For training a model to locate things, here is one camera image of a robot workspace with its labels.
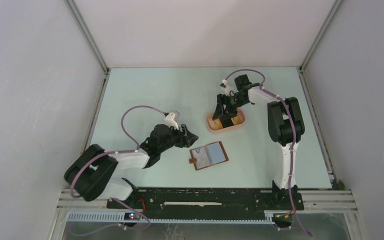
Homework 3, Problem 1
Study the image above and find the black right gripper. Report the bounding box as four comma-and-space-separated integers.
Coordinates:
212, 93, 248, 122

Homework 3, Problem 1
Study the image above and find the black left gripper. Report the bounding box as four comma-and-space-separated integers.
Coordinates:
158, 122, 198, 153

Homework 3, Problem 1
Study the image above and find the pink plastic tray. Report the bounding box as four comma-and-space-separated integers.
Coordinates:
205, 108, 246, 134

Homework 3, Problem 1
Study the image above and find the white credit card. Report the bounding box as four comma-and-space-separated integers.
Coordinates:
192, 147, 212, 169

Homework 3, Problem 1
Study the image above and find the brown leather card holder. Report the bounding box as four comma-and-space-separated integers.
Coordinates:
188, 141, 229, 171

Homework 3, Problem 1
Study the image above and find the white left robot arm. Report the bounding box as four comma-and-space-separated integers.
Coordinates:
63, 124, 199, 208

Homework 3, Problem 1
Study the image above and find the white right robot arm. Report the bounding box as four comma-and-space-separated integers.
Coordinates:
211, 74, 305, 209

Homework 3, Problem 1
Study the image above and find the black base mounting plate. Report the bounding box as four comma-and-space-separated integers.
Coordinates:
125, 187, 305, 221

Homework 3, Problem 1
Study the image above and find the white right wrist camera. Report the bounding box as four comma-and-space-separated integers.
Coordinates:
220, 79, 235, 96

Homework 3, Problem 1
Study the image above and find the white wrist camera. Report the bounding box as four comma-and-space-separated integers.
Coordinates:
164, 111, 180, 130
220, 79, 235, 96

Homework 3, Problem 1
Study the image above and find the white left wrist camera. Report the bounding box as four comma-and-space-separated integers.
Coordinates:
164, 111, 180, 130

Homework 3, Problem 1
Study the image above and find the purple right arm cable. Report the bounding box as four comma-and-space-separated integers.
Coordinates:
223, 68, 314, 239

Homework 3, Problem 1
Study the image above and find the white cable duct strip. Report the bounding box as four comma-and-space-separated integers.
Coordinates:
66, 211, 274, 225

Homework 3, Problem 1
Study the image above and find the aluminium frame rail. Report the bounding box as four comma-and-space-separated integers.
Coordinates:
56, 189, 358, 214

